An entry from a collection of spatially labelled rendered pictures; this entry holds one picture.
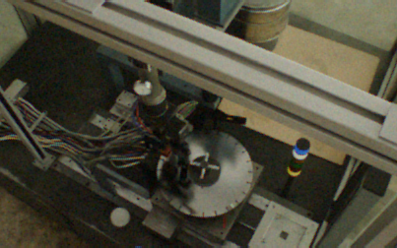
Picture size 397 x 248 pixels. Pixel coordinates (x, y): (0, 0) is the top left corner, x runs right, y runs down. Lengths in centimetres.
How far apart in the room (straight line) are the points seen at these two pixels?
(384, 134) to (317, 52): 176
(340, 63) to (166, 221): 106
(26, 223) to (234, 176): 147
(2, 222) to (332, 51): 197
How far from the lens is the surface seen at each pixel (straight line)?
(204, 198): 156
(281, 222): 160
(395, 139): 43
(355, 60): 219
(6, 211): 280
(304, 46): 219
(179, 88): 165
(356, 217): 84
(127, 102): 183
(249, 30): 192
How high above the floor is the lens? 240
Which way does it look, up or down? 60 degrees down
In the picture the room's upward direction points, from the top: 2 degrees counter-clockwise
